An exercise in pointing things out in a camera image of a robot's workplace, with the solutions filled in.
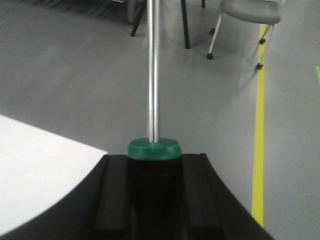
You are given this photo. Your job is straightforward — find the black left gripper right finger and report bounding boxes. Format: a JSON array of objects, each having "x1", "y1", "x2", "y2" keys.
[{"x1": 181, "y1": 153, "x2": 273, "y2": 240}]

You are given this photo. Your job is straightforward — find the green black screwdriver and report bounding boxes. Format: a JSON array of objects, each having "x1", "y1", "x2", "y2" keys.
[{"x1": 127, "y1": 0, "x2": 184, "y2": 240}]

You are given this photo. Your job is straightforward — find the grey office chair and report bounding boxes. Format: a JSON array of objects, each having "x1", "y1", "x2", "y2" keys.
[{"x1": 206, "y1": 0, "x2": 285, "y2": 60}]

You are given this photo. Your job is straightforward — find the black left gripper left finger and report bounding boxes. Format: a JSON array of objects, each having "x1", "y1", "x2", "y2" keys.
[{"x1": 1, "y1": 155, "x2": 131, "y2": 240}]

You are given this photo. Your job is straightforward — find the black chair legs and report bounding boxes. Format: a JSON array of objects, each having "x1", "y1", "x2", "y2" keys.
[{"x1": 130, "y1": 0, "x2": 191, "y2": 49}]

